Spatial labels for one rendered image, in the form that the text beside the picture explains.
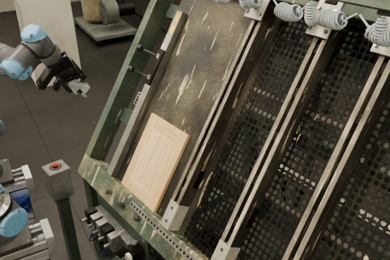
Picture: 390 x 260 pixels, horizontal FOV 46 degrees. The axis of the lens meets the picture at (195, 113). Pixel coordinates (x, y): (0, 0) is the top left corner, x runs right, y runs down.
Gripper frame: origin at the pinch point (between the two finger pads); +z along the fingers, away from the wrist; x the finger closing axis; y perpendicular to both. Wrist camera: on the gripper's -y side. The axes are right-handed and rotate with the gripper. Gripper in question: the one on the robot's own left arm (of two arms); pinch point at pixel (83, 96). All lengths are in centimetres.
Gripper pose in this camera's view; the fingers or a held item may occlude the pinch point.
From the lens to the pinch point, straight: 237.7
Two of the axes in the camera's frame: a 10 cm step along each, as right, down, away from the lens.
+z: 4.5, 6.7, 5.9
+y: 7.8, -6.2, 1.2
